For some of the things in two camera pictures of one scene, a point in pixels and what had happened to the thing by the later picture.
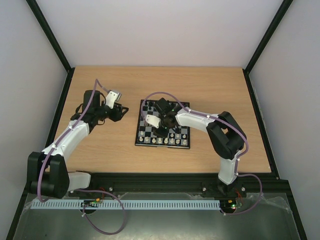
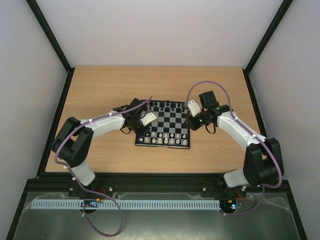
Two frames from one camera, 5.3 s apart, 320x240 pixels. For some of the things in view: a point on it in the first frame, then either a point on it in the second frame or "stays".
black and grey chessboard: x=144 y=133 stays
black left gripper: x=117 y=115 to x=142 y=133
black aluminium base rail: x=255 y=183 stays
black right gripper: x=161 y=130 to x=191 y=123
